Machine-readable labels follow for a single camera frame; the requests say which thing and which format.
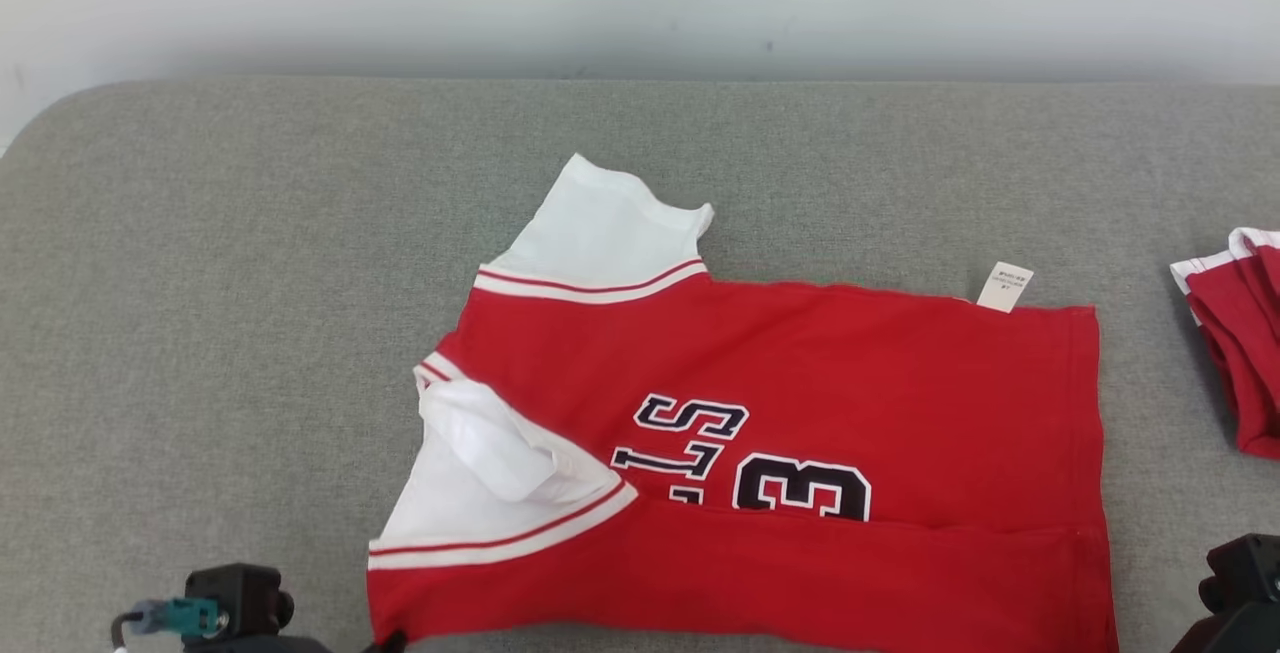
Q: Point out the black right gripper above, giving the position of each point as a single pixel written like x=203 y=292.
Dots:
x=1245 y=633

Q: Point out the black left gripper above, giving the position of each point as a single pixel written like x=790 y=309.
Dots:
x=265 y=646

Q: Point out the red Bulls 23 shorts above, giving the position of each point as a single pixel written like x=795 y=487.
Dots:
x=1245 y=353

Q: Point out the red white-sleeved Bulls jersey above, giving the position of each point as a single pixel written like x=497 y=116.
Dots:
x=850 y=373

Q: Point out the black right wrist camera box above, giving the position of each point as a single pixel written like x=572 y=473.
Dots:
x=1245 y=568

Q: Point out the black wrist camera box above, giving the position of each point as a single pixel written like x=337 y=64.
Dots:
x=1245 y=568
x=240 y=598

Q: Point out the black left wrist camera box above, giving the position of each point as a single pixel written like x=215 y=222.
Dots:
x=240 y=598

